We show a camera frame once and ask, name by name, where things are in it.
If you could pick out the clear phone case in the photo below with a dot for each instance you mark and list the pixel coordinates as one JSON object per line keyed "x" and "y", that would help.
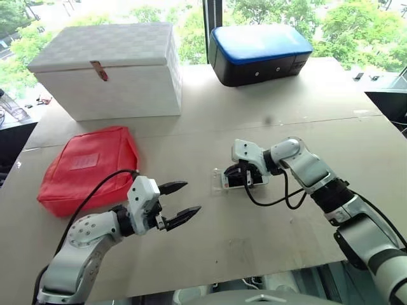
{"x": 217, "y": 181}

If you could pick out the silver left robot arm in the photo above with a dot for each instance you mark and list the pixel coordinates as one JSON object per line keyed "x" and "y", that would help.
{"x": 86, "y": 241}

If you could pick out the white round housing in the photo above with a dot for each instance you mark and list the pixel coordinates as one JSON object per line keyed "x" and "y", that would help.
{"x": 190, "y": 295}

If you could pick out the black side desk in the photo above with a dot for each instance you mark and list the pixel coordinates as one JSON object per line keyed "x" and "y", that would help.
{"x": 389, "y": 105}
{"x": 14, "y": 143}

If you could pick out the red fabric pouch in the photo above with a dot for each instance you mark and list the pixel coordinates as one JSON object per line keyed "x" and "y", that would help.
{"x": 89, "y": 165}

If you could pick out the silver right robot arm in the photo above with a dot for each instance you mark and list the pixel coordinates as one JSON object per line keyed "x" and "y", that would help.
{"x": 337, "y": 197}

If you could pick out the black case with blue lid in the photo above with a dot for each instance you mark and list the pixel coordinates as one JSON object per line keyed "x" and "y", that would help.
{"x": 248, "y": 66}

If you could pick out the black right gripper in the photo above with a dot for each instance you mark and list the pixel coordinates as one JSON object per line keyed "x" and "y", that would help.
{"x": 252, "y": 173}

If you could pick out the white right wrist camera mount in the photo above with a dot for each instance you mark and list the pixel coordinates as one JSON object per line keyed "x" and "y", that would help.
{"x": 246, "y": 152}

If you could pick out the white woven lidded box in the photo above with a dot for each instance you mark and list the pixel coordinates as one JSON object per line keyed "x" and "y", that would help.
{"x": 105, "y": 92}

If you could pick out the clear bottle with black cap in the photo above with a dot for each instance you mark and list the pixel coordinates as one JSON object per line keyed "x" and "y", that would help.
{"x": 12, "y": 106}

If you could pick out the dark window frame post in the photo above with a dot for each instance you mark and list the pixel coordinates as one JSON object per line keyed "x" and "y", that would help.
{"x": 212, "y": 28}

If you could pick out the small red parts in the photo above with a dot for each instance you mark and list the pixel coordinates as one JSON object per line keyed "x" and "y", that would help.
{"x": 44, "y": 100}

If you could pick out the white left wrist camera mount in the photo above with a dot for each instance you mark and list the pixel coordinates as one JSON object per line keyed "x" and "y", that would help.
{"x": 141, "y": 197}

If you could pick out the white smartphone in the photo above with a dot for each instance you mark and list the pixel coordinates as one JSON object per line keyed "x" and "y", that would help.
{"x": 259, "y": 183}

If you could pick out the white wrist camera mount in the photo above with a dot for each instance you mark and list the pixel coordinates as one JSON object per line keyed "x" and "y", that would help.
{"x": 141, "y": 197}
{"x": 246, "y": 152}

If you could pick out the small black clip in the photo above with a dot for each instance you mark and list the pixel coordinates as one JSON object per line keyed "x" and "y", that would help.
{"x": 358, "y": 75}
{"x": 374, "y": 77}

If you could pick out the grey rounded shell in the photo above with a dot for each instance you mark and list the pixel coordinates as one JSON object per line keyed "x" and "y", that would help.
{"x": 264, "y": 299}

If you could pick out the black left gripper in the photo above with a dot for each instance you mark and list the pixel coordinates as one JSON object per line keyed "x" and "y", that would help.
{"x": 154, "y": 214}

